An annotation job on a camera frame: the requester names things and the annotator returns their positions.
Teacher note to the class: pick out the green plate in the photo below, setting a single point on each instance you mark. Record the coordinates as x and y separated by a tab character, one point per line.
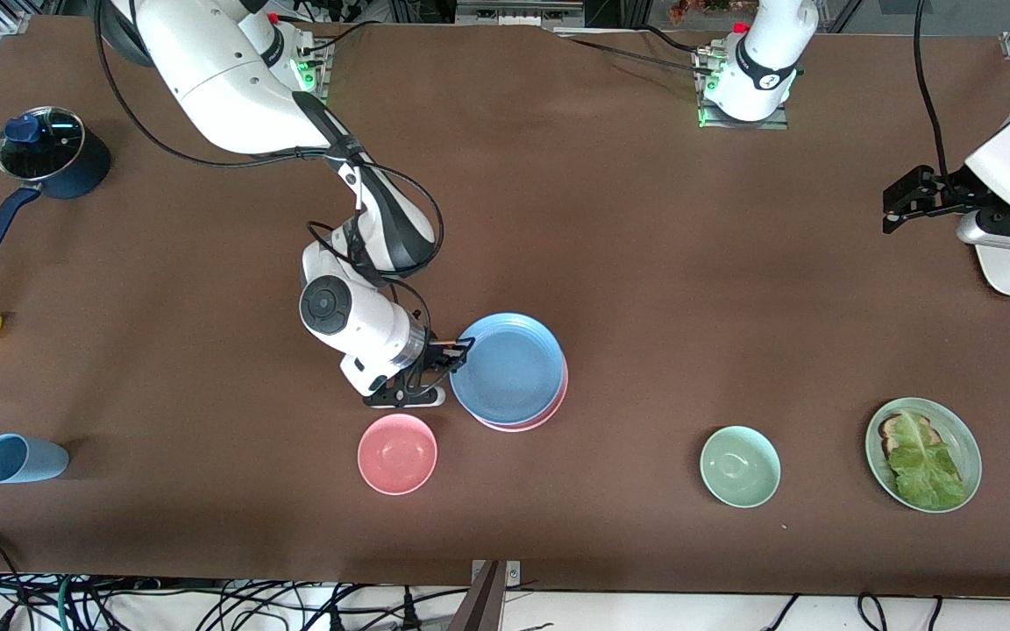
963	436

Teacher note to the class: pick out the blue cup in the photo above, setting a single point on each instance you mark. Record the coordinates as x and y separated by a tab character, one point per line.
23	459

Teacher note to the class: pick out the pink bowl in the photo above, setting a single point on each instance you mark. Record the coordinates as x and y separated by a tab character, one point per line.
397	454

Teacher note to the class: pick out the metal bracket with pole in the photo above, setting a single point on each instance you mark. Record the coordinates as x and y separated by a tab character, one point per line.
483	605

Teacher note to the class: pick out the dark blue saucepan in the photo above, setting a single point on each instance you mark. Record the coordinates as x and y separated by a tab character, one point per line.
93	171

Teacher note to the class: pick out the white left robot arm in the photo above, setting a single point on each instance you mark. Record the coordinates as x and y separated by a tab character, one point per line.
764	61

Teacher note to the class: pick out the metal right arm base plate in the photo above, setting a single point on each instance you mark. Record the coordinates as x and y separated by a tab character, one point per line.
319	105

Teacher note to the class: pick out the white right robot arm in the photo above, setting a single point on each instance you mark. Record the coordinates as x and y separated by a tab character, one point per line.
224	79

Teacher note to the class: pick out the aluminium frame bar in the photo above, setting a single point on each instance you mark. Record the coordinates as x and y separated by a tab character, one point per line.
514	13

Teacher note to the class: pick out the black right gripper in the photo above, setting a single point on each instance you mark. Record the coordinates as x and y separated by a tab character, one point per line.
436	355

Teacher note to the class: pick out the green bowl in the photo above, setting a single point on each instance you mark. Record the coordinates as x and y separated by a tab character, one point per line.
740	467

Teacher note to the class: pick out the pink plate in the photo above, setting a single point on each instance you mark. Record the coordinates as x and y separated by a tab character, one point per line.
549	414

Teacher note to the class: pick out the blue plate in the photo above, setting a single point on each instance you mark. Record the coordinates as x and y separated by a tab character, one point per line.
509	368

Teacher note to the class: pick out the green lettuce leaf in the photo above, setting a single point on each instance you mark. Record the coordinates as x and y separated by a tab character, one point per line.
926	473

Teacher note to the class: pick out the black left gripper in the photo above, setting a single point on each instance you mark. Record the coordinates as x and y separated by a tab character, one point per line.
949	194

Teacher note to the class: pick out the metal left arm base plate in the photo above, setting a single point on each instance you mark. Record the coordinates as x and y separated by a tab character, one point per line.
715	121

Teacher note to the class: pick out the toasted bread slice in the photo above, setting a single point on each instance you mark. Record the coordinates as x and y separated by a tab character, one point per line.
891	429

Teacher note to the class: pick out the glass saucepan lid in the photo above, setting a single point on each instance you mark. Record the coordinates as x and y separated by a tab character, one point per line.
40	145

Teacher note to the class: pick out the brown table cover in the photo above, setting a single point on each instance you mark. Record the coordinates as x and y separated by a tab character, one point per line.
645	219

